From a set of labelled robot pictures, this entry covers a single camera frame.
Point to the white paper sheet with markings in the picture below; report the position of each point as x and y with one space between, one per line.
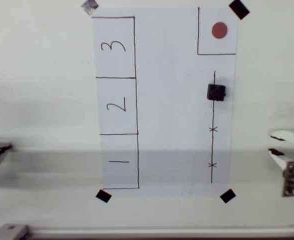
166 100

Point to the black tape piece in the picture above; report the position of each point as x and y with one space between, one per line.
239 9
103 196
228 195

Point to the black cube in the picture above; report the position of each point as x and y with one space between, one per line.
215 92

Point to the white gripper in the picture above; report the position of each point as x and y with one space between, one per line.
290 140

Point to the aluminium rail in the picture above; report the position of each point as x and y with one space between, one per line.
161 233

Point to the red round sticker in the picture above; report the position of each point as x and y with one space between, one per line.
219 30

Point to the grey metal bracket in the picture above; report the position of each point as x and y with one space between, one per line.
10 232

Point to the grey tape piece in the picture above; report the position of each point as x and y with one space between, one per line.
89 7

